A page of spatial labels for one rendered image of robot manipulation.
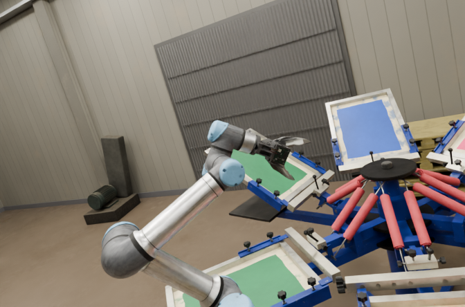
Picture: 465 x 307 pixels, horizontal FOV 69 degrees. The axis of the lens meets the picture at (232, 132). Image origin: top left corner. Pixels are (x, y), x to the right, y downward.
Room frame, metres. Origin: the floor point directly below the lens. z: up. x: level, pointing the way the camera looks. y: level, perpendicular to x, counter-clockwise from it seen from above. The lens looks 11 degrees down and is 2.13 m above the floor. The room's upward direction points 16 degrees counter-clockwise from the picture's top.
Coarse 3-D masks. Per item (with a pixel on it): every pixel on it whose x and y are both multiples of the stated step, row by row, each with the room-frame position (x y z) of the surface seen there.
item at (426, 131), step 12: (420, 120) 4.17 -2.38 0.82; (432, 120) 4.03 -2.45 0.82; (444, 120) 3.90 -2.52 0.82; (456, 120) 3.78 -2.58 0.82; (420, 132) 3.74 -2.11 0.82; (432, 132) 3.62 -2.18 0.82; (444, 132) 3.52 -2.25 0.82; (420, 144) 3.73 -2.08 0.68; (432, 144) 3.51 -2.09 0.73; (420, 156) 3.65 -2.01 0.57; (420, 168) 3.59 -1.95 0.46; (432, 168) 3.53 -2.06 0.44; (444, 168) 3.48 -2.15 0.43; (408, 180) 3.70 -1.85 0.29
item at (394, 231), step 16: (432, 176) 1.84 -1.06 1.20; (448, 176) 1.88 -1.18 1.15; (336, 192) 2.08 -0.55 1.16; (432, 192) 1.65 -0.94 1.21; (448, 192) 1.69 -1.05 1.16; (464, 192) 1.67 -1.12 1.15; (352, 208) 1.86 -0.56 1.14; (368, 208) 1.74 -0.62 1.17; (384, 208) 1.68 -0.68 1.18; (416, 208) 1.61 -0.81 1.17; (448, 208) 1.60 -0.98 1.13; (464, 208) 1.55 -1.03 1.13; (336, 224) 1.84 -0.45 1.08; (352, 224) 1.74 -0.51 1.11; (416, 224) 1.56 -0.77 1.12; (400, 240) 1.53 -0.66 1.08
